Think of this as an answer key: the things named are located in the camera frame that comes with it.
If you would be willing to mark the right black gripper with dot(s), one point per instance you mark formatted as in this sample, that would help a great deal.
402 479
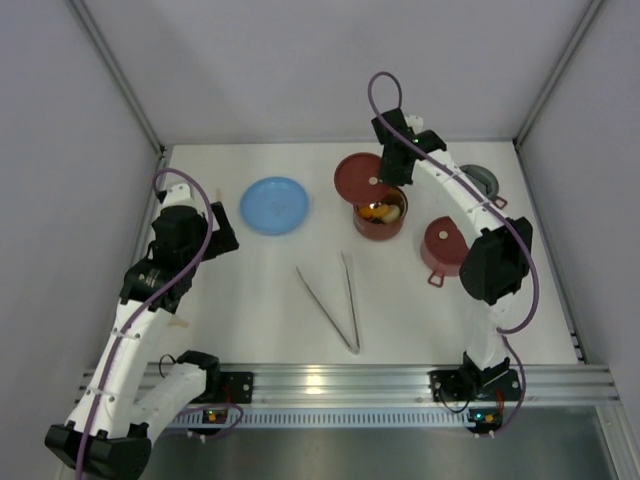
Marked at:
396 173

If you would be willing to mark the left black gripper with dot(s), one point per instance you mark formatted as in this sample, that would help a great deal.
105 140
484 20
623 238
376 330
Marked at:
220 232

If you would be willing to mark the dark red lid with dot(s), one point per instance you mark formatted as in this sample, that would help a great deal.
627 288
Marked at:
356 179
445 237

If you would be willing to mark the beige round food slice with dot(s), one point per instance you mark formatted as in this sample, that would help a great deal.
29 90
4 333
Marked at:
392 214

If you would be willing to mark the orange round food slice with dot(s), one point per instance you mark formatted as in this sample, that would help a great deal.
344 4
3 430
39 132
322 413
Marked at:
373 212

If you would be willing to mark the dark red lunch container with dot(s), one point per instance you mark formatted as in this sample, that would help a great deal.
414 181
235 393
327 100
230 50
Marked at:
377 230

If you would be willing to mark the pink lunch container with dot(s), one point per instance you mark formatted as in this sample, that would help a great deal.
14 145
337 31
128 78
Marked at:
439 270

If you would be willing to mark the metal tongs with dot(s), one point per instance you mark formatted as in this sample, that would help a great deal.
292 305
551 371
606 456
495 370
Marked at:
330 287

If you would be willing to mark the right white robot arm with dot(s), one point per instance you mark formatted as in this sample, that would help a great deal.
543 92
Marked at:
498 269

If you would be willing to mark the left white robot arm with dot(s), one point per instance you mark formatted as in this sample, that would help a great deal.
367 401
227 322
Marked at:
111 431

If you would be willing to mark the blue plate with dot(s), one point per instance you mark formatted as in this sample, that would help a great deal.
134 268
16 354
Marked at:
274 205

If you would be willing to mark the grey top lid with clasps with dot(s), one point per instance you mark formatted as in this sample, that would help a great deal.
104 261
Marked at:
486 182

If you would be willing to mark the wooden spoon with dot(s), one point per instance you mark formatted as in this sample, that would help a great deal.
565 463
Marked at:
177 321

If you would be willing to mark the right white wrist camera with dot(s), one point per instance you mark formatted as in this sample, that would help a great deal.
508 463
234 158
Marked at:
415 122

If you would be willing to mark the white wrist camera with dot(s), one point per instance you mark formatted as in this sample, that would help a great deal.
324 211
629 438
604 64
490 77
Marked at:
179 194
415 122

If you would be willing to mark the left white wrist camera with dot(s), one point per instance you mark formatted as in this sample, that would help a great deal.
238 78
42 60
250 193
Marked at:
179 194

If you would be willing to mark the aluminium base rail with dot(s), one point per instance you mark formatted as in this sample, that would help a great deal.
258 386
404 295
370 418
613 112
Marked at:
314 396

